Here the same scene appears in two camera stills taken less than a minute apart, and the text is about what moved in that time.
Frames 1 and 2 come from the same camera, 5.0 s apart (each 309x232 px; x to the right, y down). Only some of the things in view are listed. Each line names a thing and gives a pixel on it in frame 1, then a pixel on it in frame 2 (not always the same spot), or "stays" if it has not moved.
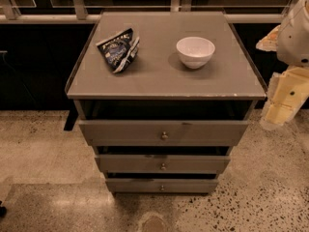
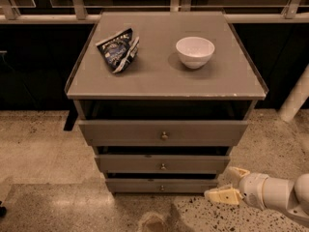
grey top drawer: x=164 y=132 stays
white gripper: x=294 y=38 → x=253 y=187
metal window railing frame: x=11 y=13 stays
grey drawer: x=164 y=163 stays
